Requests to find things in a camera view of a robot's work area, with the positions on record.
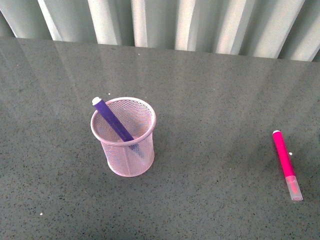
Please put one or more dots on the purple highlighter pen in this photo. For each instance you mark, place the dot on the purple highlighter pen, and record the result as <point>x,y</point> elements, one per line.
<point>121,126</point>

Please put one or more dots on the pink highlighter pen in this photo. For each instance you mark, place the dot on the pink highlighter pen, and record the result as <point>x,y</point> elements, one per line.
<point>287,168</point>

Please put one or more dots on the pink mesh pen cup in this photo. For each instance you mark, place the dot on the pink mesh pen cup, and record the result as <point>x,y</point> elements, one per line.
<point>136,168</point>

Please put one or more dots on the white pleated curtain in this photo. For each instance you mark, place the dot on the white pleated curtain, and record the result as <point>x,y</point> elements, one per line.
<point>277,29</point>

